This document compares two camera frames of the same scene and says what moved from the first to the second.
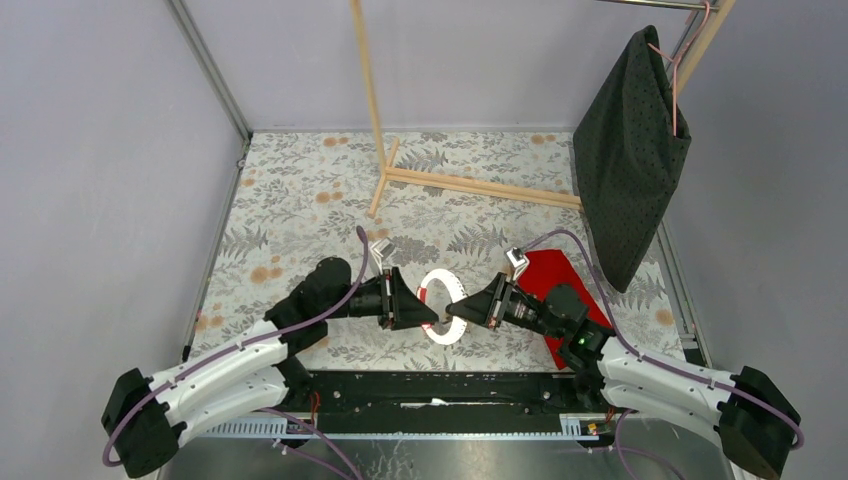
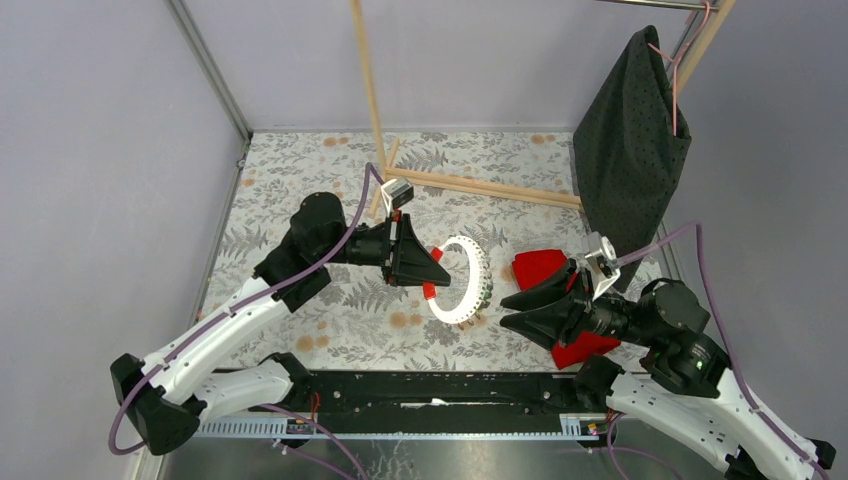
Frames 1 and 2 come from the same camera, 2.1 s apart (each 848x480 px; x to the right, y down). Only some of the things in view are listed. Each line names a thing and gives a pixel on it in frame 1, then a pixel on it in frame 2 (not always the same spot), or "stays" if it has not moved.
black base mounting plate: (531, 392) stays
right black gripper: (487, 305) to (546, 324)
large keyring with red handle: (458, 291) to (479, 289)
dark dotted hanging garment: (629, 165) stays
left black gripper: (399, 307) to (406, 261)
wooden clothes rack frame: (714, 18) stays
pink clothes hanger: (676, 63) stays
